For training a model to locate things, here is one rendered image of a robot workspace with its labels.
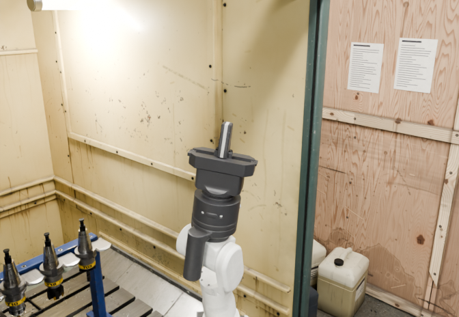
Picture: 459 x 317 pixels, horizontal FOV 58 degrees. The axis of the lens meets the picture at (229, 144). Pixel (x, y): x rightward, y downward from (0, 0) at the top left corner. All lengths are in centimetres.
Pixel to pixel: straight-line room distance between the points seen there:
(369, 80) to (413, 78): 27
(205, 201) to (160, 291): 110
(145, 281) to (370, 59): 183
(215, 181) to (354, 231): 242
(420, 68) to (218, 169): 204
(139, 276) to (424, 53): 191
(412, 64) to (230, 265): 205
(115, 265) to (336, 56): 185
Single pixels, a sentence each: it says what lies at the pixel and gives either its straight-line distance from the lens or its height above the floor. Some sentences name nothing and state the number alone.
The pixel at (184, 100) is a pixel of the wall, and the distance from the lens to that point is 143.
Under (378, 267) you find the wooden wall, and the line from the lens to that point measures 315.
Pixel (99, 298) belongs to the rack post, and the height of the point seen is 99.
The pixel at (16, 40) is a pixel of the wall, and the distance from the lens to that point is 221.
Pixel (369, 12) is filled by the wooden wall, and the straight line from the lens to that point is 276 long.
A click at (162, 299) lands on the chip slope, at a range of 180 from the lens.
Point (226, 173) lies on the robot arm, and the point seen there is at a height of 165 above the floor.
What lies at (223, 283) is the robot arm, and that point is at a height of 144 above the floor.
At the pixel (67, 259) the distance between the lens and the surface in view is 139.
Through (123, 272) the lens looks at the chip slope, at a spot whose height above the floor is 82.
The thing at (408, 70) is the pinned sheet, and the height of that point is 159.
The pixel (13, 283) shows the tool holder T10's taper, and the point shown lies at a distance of 130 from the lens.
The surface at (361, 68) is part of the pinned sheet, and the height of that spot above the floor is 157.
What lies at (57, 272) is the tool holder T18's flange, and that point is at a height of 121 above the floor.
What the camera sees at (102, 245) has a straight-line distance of 142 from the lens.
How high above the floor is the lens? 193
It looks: 18 degrees down
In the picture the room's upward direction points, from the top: straight up
